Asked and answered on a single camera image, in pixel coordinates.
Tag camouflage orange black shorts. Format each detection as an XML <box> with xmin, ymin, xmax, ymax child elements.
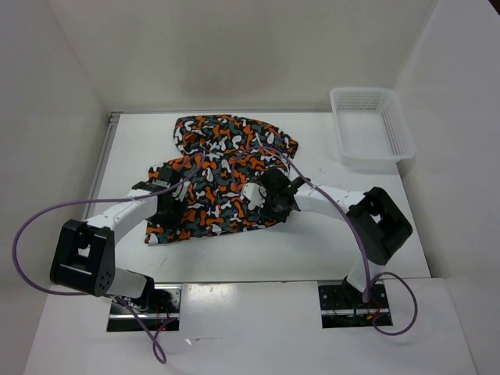
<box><xmin>145</xmin><ymin>114</ymin><xmax>299</xmax><ymax>245</ymax></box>

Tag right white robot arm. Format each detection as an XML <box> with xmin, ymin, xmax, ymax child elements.
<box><xmin>258</xmin><ymin>167</ymin><xmax>413</xmax><ymax>307</ymax></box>

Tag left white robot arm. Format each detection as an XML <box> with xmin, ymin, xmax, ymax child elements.
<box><xmin>50</xmin><ymin>165</ymin><xmax>191</xmax><ymax>313</ymax></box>

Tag white plastic basket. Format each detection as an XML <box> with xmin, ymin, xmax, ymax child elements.
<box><xmin>330</xmin><ymin>87</ymin><xmax>416</xmax><ymax>168</ymax></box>

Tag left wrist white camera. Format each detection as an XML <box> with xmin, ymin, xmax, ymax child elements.
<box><xmin>172</xmin><ymin>181</ymin><xmax>191</xmax><ymax>202</ymax></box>

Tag wrist white camera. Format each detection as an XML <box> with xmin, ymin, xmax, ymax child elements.
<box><xmin>172</xmin><ymin>181</ymin><xmax>191</xmax><ymax>202</ymax></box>
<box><xmin>242</xmin><ymin>183</ymin><xmax>266</xmax><ymax>211</ymax></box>

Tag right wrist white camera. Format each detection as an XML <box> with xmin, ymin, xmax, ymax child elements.
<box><xmin>242</xmin><ymin>183</ymin><xmax>266</xmax><ymax>211</ymax></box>

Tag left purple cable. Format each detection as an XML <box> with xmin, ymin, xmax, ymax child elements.
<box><xmin>11</xmin><ymin>152</ymin><xmax>206</xmax><ymax>364</ymax></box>

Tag purple cable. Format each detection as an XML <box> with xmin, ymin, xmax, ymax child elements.
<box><xmin>230</xmin><ymin>145</ymin><xmax>419</xmax><ymax>336</ymax></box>
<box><xmin>11</xmin><ymin>152</ymin><xmax>206</xmax><ymax>364</ymax></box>

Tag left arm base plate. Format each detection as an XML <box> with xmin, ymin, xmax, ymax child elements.
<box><xmin>106</xmin><ymin>284</ymin><xmax>183</xmax><ymax>333</ymax></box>

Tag aluminium table edge rail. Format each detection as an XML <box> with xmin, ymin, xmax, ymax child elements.
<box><xmin>87</xmin><ymin>112</ymin><xmax>123</xmax><ymax>200</ymax></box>

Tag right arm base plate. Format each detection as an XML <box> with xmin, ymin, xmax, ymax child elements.
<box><xmin>318</xmin><ymin>280</ymin><xmax>393</xmax><ymax>329</ymax></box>

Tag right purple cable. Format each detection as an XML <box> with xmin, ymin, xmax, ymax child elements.
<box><xmin>230</xmin><ymin>145</ymin><xmax>419</xmax><ymax>336</ymax></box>

